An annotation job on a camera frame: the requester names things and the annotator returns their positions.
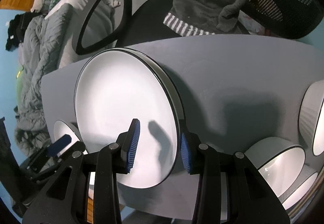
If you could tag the white bed sheet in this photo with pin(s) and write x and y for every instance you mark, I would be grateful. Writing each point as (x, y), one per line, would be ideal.
(101, 19)

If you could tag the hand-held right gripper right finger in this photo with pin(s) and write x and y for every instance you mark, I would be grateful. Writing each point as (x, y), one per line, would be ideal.
(184, 155)

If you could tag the white bowl black rim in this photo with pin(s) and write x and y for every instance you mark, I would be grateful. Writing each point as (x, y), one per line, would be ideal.
(307, 117)
(301, 193)
(281, 171)

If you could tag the grey white striped cloth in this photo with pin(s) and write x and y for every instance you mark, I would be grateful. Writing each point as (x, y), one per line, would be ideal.
(182, 26)

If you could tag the black chair armrest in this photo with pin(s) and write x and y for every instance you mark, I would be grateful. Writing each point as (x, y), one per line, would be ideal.
(128, 4)

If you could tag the grey quilted comforter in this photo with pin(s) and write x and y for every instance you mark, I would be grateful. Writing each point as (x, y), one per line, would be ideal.
(43, 49)

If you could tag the small white plate black rim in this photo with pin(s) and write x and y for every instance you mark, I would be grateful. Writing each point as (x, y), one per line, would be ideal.
(62, 128)

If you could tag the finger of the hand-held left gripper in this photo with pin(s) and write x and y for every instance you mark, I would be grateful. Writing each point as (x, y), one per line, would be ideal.
(60, 143)
(73, 147)

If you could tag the black clothing pile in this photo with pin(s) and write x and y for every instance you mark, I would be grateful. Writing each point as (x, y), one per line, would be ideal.
(16, 29)

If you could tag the bright green object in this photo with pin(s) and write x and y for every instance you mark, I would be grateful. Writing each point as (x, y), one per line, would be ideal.
(19, 82)

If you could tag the black office chair seat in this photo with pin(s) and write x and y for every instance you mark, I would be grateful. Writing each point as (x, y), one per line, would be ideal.
(146, 19)

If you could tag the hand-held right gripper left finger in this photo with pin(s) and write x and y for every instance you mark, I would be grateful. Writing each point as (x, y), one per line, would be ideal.
(132, 148)

